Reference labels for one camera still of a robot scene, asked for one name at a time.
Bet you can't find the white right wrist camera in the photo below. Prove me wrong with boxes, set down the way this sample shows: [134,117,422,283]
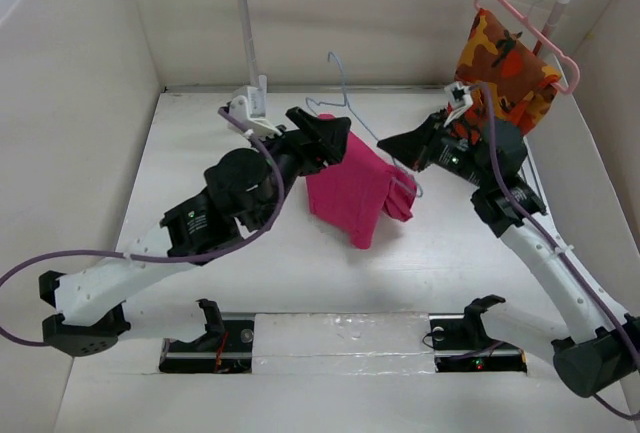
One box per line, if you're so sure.
[443,81,475,127]

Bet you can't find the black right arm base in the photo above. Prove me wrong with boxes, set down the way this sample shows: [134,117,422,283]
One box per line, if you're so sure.
[422,295,527,374]

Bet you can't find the light blue wire hanger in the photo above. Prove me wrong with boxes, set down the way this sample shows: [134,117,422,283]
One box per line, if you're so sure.
[305,51,424,199]

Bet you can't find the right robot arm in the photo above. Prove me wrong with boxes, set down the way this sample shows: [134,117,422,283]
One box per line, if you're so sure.
[377,112,639,398]

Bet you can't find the pink plastic hanger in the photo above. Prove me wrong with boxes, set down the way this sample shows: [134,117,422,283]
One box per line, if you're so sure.
[474,0,581,95]

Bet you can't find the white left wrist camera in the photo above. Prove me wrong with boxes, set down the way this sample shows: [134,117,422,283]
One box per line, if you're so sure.
[228,86,282,139]

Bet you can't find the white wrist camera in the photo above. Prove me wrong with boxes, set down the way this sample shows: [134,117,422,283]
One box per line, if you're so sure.
[443,81,475,127]
[228,86,282,139]

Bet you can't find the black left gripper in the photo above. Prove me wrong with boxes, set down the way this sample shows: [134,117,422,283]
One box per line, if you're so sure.
[246,110,350,234]

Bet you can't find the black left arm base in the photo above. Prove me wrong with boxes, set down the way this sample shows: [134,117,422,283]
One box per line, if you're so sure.
[158,299,256,375]

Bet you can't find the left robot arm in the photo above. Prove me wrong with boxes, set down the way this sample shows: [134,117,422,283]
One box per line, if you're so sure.
[39,106,351,357]

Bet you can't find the orange camouflage shorts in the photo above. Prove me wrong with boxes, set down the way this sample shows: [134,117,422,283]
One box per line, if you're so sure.
[451,8,561,144]

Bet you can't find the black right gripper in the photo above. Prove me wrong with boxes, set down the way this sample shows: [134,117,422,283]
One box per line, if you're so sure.
[377,111,493,188]

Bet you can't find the pink trousers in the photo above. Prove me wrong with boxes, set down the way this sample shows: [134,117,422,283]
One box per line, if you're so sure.
[306,133,417,250]

